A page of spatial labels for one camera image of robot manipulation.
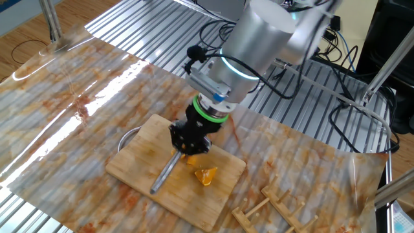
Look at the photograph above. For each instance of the black power adapter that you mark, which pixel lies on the black power adapter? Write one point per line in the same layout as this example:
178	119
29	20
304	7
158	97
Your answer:
335	23

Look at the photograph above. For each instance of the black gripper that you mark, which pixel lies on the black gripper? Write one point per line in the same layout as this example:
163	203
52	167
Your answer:
200	126

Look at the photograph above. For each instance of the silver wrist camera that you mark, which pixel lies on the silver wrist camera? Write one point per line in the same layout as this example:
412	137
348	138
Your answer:
207	84

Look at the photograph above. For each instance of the wooden cutting board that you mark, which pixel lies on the wooden cutting board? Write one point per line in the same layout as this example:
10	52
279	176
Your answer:
145	168

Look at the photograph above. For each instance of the clear plastic tube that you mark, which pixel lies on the clear plastic tube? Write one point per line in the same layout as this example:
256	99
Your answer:
323	89

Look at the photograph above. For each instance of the black computer case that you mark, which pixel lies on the black computer case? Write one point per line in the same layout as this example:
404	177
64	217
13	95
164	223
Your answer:
388	48

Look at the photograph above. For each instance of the wooden peg rack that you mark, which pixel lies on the wooden peg rack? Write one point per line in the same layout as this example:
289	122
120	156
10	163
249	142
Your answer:
281	207

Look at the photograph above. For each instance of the steel cleaver knife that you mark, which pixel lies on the steel cleaver knife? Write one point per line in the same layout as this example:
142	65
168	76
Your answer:
165	173

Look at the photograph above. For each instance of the marble pattern plastic mat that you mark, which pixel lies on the marble pattern plastic mat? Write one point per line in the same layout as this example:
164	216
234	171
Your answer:
97	97

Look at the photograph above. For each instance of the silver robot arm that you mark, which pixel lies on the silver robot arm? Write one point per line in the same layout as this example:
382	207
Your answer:
258	42

